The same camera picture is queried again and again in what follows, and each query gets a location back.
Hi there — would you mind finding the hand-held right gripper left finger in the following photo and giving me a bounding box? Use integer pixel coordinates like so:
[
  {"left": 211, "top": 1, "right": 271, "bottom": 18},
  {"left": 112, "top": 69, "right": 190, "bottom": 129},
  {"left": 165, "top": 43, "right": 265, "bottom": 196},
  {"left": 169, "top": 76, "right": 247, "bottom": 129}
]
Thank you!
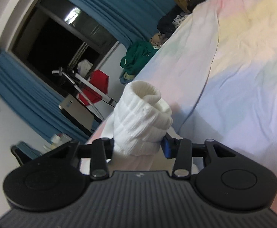
[{"left": 49, "top": 137, "right": 116, "bottom": 180}]

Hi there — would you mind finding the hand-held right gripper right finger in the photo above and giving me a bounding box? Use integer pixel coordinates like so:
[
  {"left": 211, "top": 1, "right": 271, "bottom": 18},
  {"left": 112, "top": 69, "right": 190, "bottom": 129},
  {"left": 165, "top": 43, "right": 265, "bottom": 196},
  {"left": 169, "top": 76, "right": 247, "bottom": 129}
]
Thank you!
[{"left": 162, "top": 133, "right": 237, "bottom": 179}]

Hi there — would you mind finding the white sweatshirt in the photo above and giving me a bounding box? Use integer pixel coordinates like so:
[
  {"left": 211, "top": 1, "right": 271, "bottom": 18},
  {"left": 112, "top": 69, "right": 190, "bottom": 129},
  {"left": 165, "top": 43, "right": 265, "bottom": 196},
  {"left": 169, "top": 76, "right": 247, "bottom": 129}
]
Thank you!
[{"left": 106, "top": 81, "right": 199, "bottom": 175}]

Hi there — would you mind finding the white standing appliance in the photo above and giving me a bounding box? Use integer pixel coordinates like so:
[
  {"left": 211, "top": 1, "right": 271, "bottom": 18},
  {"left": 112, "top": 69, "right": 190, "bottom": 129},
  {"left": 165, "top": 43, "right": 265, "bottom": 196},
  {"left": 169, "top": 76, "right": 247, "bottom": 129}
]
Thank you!
[{"left": 59, "top": 94, "right": 95, "bottom": 132}]

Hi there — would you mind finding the red garment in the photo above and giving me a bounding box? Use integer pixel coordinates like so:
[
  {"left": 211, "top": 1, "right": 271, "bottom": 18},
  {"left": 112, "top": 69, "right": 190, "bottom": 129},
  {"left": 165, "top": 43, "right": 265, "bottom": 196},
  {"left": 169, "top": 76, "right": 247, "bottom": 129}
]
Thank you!
[{"left": 78, "top": 69, "right": 110, "bottom": 106}]

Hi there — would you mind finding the pastel bed sheet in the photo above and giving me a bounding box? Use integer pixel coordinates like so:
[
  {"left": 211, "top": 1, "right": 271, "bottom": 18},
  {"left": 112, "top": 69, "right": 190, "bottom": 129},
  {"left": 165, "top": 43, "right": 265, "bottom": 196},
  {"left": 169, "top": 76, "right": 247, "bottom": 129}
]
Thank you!
[{"left": 80, "top": 12, "right": 219, "bottom": 174}]

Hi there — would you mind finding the blue and yellow cloth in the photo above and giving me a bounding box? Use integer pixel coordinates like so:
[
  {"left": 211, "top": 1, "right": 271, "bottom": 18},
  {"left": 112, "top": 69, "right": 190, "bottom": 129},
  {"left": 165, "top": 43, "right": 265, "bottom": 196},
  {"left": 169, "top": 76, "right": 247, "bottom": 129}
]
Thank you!
[{"left": 119, "top": 72, "right": 135, "bottom": 84}]

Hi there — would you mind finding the wavy mirror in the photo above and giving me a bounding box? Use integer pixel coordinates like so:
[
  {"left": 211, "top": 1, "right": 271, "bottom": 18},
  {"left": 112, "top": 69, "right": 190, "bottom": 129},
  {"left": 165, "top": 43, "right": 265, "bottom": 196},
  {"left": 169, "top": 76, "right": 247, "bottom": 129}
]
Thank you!
[{"left": 10, "top": 141, "right": 38, "bottom": 165}]

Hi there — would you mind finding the white hanging cloth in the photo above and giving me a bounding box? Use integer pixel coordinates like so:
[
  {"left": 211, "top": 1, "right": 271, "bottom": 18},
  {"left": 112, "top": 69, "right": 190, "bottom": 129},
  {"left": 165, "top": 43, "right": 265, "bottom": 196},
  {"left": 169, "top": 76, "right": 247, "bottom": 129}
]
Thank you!
[{"left": 78, "top": 59, "right": 93, "bottom": 76}]

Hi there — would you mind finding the green clothing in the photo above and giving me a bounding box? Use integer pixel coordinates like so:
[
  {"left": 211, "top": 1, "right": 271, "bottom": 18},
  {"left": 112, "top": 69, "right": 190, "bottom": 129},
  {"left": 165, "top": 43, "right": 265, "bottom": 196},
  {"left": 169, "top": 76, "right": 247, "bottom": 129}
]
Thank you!
[{"left": 120, "top": 41, "right": 158, "bottom": 75}]

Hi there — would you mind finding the tan plush toy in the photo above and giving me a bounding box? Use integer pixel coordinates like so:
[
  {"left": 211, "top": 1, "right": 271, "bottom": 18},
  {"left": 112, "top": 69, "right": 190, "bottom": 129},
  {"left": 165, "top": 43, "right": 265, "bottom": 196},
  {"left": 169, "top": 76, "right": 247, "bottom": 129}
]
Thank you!
[{"left": 150, "top": 34, "right": 167, "bottom": 47}]

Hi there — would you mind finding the black chair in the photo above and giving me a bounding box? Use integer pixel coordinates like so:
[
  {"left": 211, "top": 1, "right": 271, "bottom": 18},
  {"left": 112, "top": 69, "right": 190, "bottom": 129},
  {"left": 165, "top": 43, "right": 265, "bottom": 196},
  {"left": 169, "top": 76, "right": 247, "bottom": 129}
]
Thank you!
[{"left": 157, "top": 6, "right": 184, "bottom": 38}]

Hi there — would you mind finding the pastel quilt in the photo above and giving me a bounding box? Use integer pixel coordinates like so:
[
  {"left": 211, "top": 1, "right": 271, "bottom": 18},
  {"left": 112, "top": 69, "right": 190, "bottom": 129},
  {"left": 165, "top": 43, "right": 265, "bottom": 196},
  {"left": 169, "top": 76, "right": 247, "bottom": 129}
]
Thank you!
[{"left": 176, "top": 0, "right": 277, "bottom": 220}]

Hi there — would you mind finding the white patterned cloth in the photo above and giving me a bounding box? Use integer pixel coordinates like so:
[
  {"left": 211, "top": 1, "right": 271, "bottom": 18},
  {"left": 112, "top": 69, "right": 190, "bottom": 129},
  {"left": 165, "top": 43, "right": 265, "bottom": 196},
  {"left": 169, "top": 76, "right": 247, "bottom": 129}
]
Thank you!
[{"left": 173, "top": 14, "right": 189, "bottom": 28}]

